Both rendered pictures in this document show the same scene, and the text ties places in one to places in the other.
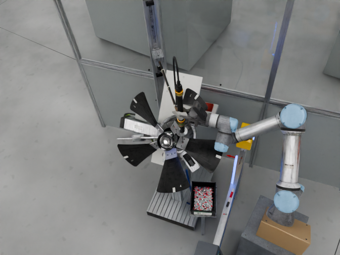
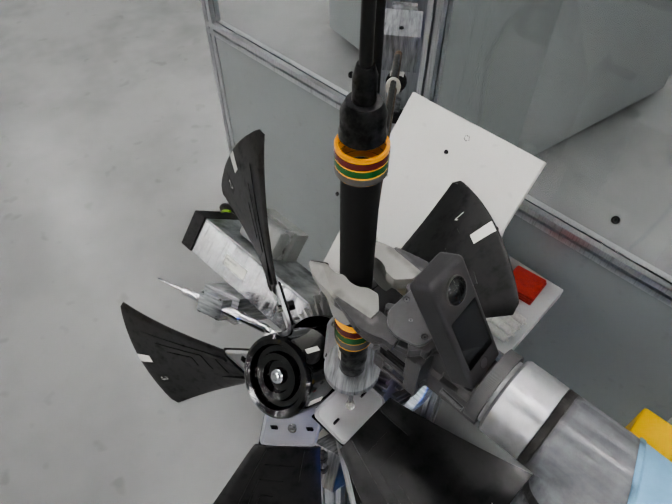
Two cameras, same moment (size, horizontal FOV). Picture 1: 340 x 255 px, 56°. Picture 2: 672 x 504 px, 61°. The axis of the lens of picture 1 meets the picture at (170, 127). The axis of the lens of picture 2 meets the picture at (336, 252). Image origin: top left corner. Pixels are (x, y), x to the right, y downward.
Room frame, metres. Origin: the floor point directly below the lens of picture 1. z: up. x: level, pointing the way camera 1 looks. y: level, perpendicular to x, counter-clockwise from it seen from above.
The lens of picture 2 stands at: (0.86, -0.16, 1.95)
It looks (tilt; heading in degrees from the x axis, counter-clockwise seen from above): 51 degrees down; 18
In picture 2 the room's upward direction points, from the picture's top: straight up
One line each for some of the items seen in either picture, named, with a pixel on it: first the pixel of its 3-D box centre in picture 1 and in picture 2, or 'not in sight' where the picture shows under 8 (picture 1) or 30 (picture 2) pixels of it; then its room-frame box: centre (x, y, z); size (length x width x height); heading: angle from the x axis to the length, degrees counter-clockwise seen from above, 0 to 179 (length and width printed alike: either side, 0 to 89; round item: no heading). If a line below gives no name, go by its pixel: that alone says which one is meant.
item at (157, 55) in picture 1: (158, 57); (401, 38); (1.81, 0.03, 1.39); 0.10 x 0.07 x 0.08; 9
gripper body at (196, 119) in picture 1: (199, 117); (443, 352); (1.14, -0.17, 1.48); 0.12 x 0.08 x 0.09; 64
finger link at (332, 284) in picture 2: (179, 116); (341, 303); (1.16, -0.06, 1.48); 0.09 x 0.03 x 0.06; 74
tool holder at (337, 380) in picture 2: (181, 126); (353, 343); (1.20, -0.07, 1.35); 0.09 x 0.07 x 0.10; 9
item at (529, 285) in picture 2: (208, 107); (524, 283); (1.74, -0.33, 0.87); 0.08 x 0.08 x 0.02; 67
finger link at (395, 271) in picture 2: (183, 109); (379, 269); (1.21, -0.09, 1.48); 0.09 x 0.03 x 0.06; 54
